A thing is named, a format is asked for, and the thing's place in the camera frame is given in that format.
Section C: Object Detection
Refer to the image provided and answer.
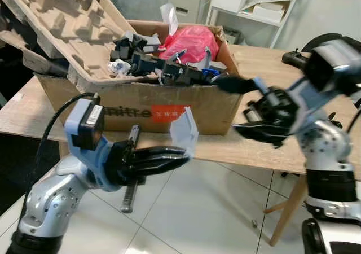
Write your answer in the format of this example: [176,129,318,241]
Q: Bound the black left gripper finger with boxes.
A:
[138,159,188,176]
[137,146,191,162]

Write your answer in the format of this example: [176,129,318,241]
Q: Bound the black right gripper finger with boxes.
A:
[212,75,259,94]
[233,123,289,148]

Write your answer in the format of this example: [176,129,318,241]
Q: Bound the clear white plastic piece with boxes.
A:
[169,107,200,157]

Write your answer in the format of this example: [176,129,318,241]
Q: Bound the large cardboard box red label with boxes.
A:
[35,20,244,136]

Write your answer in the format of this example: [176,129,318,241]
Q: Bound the small grey storage box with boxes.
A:
[223,28,243,45]

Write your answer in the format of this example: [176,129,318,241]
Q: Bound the black foam piece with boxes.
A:
[161,62,218,86]
[110,34,161,77]

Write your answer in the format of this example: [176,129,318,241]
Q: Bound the pink plastic bag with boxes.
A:
[159,25,220,66]

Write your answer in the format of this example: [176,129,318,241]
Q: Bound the white shelf rack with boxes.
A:
[206,0,305,49]

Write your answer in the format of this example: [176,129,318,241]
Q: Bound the light wooden table leg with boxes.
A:
[264,175,309,247]

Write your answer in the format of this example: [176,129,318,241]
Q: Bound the flat white box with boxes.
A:
[251,1,291,23]

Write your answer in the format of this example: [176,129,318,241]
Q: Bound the black rounded object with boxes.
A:
[307,33,361,57]

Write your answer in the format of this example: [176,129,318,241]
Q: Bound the white plastic bag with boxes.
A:
[160,3,180,37]

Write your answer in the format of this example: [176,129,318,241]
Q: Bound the white drawer cabinet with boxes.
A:
[168,0,213,24]

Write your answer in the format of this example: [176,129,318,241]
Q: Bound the crumpled clear plastic wrap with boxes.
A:
[107,59,131,77]

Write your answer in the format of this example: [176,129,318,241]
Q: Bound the brown moulded pulp tray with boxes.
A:
[0,0,144,92]
[0,30,71,77]

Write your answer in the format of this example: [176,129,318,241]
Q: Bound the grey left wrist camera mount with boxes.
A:
[64,99,122,191]

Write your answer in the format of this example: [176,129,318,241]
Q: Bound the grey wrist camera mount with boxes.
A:
[64,99,122,191]
[285,37,361,128]

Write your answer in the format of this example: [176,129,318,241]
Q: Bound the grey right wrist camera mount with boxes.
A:
[285,37,361,128]

